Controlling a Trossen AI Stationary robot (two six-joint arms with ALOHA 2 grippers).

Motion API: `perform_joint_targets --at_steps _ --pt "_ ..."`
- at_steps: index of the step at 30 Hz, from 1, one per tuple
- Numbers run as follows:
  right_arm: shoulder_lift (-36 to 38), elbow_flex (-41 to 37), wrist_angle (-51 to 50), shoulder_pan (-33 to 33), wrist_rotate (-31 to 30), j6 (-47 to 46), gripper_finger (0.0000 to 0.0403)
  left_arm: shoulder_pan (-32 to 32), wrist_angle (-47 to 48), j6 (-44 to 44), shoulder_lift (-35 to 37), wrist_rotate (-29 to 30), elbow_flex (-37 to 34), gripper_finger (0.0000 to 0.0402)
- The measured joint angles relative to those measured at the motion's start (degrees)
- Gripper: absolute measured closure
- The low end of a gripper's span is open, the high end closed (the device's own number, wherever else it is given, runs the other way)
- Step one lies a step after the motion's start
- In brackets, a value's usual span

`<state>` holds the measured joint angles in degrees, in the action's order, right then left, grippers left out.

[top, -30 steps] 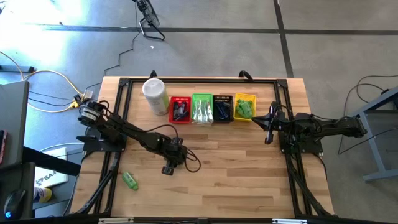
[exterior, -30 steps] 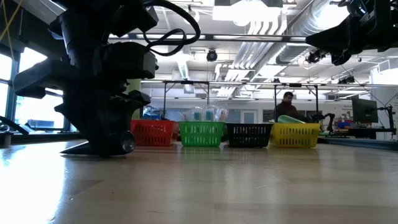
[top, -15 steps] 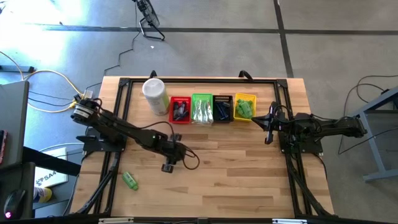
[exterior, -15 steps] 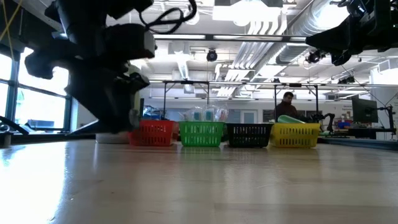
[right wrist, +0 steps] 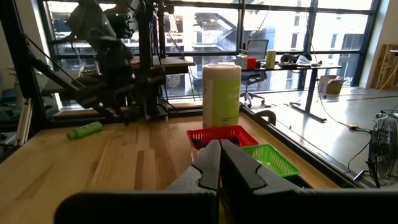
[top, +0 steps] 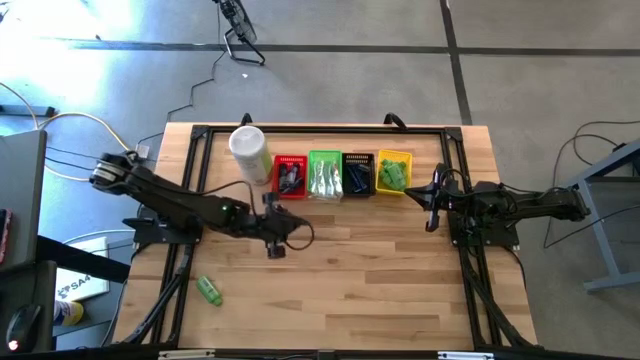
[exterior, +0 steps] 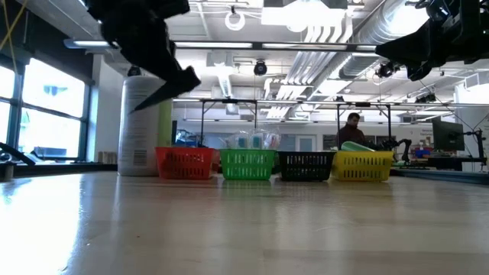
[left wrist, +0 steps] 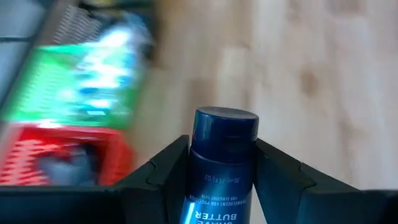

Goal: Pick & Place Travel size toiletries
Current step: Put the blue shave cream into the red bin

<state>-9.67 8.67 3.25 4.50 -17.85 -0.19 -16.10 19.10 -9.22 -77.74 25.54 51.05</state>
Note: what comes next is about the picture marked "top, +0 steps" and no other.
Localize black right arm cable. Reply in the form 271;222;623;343
439;167;472;190

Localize black floor cable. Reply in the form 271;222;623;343
543;119;640;251
135;9;225;149

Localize green plastic basket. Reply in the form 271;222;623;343
307;149;344;201

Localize black computer mouse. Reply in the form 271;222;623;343
5;303;44;354

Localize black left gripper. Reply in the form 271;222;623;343
247;191;310;260

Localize red plastic basket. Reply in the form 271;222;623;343
272;154;309;200

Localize black plastic basket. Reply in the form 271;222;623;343
341;152;376;198

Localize black side desk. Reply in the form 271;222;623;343
0;234;132;354

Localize yellow floor cable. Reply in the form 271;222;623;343
0;82;133;182

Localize dark packet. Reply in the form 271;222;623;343
347;163;363;196

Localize yellow white cup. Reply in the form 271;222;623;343
52;299;85;327

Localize silver aluminium bar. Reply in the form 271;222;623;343
437;351;496;360
158;349;216;360

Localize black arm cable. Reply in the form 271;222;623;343
439;167;472;190
282;219;316;252

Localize white green wipes canister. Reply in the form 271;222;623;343
228;124;274;187

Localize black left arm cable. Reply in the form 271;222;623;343
282;219;316;252

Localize white printed box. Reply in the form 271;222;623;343
53;237;111;303

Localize grey cabinet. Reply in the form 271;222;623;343
0;128;49;274

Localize grey metal table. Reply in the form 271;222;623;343
564;138;640;295

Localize grey floor bar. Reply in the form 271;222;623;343
0;104;57;119

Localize black aluminium table frame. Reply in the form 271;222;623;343
112;123;539;351

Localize yellow plastic basket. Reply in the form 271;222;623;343
375;148;414;197

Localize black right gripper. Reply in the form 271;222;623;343
403;162;482;233

